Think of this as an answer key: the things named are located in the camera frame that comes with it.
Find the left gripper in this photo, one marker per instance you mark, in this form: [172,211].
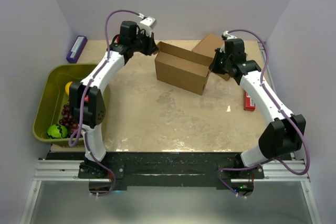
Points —
[153,47]

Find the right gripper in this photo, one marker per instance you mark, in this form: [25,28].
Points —
[213,66]

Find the brown cardboard box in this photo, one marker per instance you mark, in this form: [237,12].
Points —
[182,68]
[204,51]

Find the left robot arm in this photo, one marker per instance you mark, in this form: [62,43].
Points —
[86,96]

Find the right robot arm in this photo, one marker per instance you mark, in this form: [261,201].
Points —
[284,130]

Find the closed brown cardboard box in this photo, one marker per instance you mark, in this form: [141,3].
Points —
[204,51]

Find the red rectangular box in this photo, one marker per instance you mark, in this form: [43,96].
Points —
[248,103]

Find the purple rectangular box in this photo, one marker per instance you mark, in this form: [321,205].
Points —
[76,50]

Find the yellow lemon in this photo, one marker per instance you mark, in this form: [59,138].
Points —
[67,88]

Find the green plastic bin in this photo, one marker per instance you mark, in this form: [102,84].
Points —
[54,98]

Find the purple grape bunch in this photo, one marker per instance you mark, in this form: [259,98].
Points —
[67,120]

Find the green watermelon ball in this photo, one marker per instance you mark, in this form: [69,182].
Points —
[57,131]

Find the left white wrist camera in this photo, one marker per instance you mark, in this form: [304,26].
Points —
[147,24]

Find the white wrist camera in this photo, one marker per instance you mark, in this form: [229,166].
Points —
[226,36]
[147,24]

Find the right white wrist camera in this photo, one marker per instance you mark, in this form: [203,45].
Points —
[226,36]

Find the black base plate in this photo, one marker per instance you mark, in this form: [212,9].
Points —
[186,169]

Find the aluminium frame rail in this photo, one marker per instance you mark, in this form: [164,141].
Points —
[54,183]

